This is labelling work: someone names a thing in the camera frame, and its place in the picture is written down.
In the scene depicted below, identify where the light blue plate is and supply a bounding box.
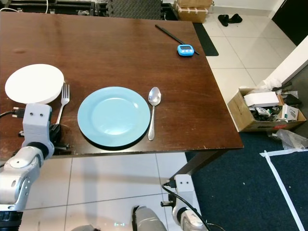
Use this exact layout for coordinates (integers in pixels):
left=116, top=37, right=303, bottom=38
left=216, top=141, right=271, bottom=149
left=77, top=87, right=151, bottom=148

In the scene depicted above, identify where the silver fork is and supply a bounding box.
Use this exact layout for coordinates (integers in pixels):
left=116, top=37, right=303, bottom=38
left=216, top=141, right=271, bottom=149
left=56, top=84, right=70, bottom=125

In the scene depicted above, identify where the white bowl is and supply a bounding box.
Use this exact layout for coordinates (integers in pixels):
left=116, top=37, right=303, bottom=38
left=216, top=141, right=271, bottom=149
left=5, top=64, right=64, bottom=104

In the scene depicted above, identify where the dark blue carpet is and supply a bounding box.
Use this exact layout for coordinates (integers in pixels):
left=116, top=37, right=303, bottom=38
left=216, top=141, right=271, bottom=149
left=190, top=130, right=308, bottom=231

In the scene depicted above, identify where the grey robot left leg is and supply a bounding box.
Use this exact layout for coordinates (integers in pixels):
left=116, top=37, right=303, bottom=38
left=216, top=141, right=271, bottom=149
left=72, top=224, right=95, bottom=231

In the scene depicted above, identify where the dark brown wooden table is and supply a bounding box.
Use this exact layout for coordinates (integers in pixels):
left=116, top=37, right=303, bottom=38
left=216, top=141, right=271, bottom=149
left=0, top=11, right=244, bottom=181

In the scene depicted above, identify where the silver spoon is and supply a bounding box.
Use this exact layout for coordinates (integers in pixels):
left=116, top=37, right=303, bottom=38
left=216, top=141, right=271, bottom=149
left=147, top=87, right=162, bottom=141

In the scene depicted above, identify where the open cardboard box with clutter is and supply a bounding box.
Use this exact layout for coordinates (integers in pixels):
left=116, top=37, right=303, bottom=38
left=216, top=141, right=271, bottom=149
left=227, top=87, right=308, bottom=133

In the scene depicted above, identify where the white floor tape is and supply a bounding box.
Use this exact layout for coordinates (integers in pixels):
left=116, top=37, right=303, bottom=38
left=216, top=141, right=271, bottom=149
left=260, top=149, right=308, bottom=218

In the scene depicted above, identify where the white carton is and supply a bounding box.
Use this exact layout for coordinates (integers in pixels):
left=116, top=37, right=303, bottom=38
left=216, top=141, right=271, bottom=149
left=244, top=91, right=280, bottom=109

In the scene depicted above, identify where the clear plastic bag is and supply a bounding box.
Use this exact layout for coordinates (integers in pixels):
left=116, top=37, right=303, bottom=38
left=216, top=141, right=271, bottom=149
left=277, top=129, right=308, bottom=150

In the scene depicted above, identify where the small blue timer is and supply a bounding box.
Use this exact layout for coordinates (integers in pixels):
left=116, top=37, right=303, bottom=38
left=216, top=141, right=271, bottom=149
left=177, top=44, right=195, bottom=56

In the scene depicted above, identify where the black foam mat stack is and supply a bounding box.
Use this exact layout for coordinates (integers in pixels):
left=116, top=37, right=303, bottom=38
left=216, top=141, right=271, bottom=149
left=107, top=0, right=163, bottom=20

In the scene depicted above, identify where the long black stick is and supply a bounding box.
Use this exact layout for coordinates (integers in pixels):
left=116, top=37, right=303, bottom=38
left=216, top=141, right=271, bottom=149
left=155, top=25, right=200, bottom=54

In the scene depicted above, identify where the black floor mat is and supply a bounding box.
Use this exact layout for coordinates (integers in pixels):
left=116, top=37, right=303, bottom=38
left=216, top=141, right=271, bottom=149
left=192, top=23, right=220, bottom=57

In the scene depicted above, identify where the black slipper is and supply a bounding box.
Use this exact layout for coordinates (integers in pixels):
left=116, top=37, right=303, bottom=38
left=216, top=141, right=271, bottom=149
left=229, top=13, right=243, bottom=24
left=218, top=14, right=231, bottom=26

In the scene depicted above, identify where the black cabinet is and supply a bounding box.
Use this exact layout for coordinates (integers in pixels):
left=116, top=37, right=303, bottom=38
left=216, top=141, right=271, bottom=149
left=272, top=0, right=308, bottom=47

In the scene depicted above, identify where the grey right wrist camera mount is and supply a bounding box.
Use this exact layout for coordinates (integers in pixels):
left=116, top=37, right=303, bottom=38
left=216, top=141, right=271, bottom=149
left=173, top=174, right=193, bottom=199

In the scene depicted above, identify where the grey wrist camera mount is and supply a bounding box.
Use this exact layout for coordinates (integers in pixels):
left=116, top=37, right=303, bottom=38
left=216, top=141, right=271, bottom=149
left=173, top=174, right=193, bottom=199
left=23, top=103, right=52, bottom=145

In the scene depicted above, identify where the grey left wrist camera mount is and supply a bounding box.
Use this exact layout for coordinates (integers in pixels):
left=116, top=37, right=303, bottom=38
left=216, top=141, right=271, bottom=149
left=23, top=103, right=52, bottom=145

